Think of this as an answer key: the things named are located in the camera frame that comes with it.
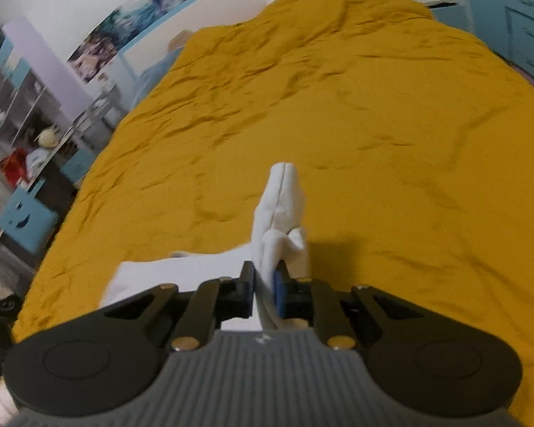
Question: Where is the red bag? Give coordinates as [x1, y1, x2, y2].
[0, 148, 28, 188]

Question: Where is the mustard yellow bed cover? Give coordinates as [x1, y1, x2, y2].
[13, 0, 534, 426]

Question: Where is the wall poster strip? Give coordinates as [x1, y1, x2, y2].
[68, 0, 188, 83]

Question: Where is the white t-shirt with blue print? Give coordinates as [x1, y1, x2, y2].
[100, 163, 309, 332]

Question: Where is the blue smiley storage box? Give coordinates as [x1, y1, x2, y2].
[0, 178, 58, 254]

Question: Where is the white bedside table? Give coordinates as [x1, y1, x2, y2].
[413, 0, 469, 31]

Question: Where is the lilac shelf unit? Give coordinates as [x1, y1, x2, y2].
[0, 16, 92, 154]

